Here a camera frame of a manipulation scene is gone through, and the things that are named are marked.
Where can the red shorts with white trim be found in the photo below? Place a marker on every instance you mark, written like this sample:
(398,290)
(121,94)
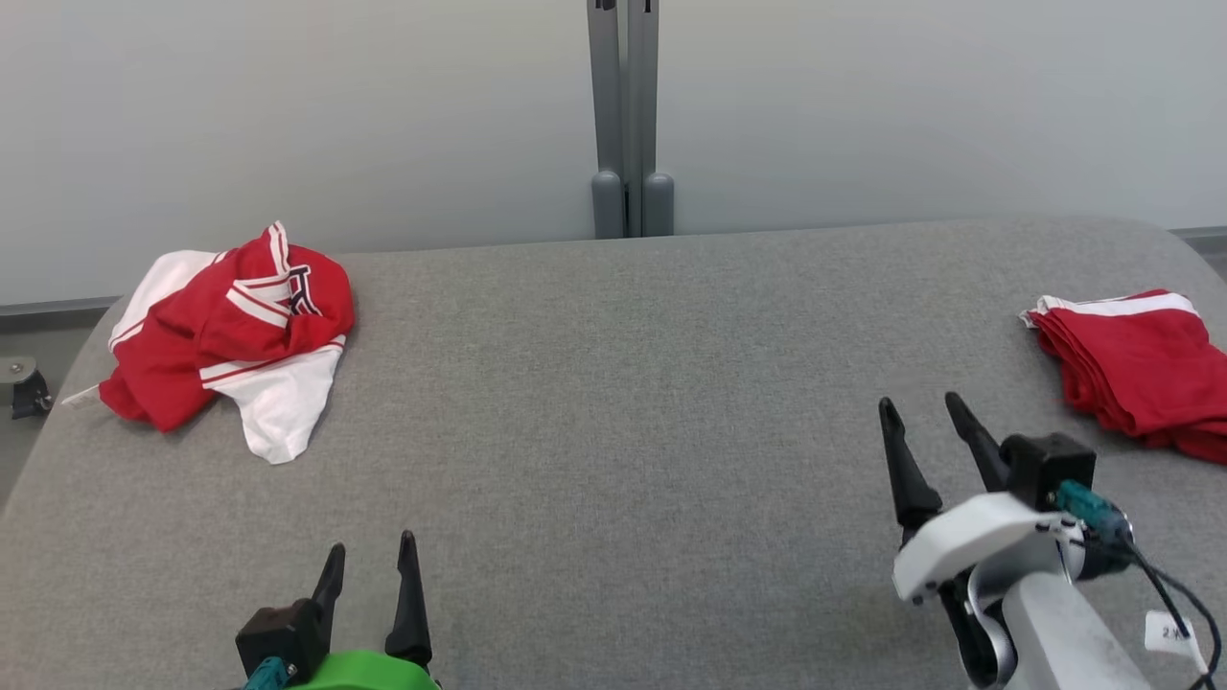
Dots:
(1141,369)

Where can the teal camera connector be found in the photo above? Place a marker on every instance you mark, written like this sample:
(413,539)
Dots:
(261,676)
(1088,508)

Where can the teal left camera connector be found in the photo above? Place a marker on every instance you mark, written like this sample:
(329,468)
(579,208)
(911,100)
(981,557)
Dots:
(261,676)

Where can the grey baseboard strip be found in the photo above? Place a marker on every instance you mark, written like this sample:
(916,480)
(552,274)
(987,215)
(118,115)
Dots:
(1203,240)
(57,311)

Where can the black and metal floor bracket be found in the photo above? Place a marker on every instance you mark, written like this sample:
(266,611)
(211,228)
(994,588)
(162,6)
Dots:
(27,393)

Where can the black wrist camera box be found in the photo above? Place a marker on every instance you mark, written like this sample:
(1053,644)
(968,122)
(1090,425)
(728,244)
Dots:
(1050,465)
(278,637)

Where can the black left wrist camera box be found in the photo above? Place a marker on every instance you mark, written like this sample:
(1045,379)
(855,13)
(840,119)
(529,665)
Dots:
(278,637)

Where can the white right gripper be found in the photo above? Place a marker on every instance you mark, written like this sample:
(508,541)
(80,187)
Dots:
(978,537)

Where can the grey metal double post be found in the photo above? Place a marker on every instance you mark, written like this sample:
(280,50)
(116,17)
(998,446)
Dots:
(628,96)

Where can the teal right camera connector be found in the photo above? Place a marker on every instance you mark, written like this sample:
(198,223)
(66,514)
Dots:
(1088,508)

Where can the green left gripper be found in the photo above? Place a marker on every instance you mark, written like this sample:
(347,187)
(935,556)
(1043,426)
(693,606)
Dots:
(369,673)

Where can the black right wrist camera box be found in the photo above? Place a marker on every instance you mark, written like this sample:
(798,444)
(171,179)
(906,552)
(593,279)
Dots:
(1050,465)

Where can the red and white basketball jersey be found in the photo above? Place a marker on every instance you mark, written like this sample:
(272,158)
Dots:
(192,335)

